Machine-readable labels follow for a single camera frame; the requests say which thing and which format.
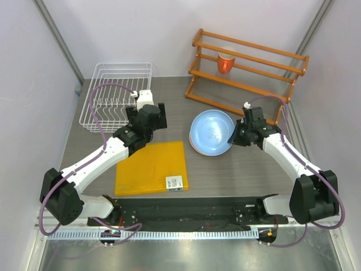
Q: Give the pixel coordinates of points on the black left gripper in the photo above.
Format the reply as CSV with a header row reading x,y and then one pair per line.
x,y
161,122

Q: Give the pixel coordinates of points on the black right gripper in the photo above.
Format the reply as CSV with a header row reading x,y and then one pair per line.
x,y
236,139

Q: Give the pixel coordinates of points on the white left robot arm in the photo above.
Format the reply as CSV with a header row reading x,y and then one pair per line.
x,y
62,191

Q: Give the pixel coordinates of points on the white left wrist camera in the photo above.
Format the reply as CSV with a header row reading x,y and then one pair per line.
x,y
143,97

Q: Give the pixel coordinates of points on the orange wooden shelf rack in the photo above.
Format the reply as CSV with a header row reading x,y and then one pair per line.
x,y
260,72

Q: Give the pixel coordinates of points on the orange mug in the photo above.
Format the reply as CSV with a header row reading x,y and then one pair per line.
x,y
225,62

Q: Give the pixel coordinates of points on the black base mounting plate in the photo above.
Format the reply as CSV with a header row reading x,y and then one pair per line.
x,y
195,214

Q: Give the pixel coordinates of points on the white wire dish rack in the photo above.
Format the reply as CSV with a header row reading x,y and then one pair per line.
x,y
109,94

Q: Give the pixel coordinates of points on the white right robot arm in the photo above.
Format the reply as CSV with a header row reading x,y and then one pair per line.
x,y
314,193

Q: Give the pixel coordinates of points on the yellow cutting board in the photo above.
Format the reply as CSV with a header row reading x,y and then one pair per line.
x,y
157,168

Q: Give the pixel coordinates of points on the blue plate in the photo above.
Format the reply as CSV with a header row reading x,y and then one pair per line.
x,y
210,131

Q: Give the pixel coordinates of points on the white slotted cable duct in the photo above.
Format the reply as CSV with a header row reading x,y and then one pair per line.
x,y
104,234

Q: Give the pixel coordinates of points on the orange plate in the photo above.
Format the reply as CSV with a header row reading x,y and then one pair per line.
x,y
193,146

